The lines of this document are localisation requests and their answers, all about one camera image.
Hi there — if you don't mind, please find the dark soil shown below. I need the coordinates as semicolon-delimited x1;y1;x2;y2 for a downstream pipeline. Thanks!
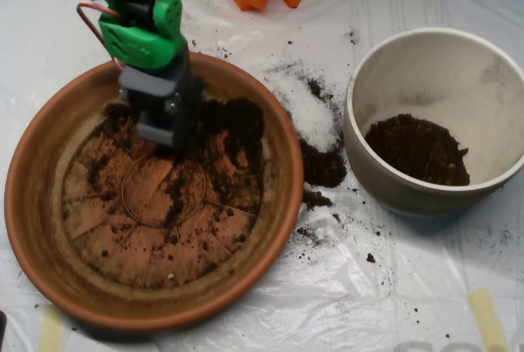
364;112;472;187
88;97;266;228

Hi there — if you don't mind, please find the terracotta saucer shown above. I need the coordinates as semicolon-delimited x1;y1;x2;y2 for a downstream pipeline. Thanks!
3;49;305;332

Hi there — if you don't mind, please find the spilled soil heap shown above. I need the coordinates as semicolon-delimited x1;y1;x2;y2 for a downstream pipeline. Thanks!
264;61;349;210

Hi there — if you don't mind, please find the white ceramic pot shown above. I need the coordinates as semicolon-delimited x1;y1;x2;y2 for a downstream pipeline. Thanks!
342;26;524;218

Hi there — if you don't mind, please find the beige masking tape strip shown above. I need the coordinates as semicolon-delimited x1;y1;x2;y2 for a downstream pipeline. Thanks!
38;305;66;352
469;288;509;352

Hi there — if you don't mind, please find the clear plastic sheet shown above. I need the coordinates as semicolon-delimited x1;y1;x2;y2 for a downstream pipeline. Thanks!
0;0;524;352

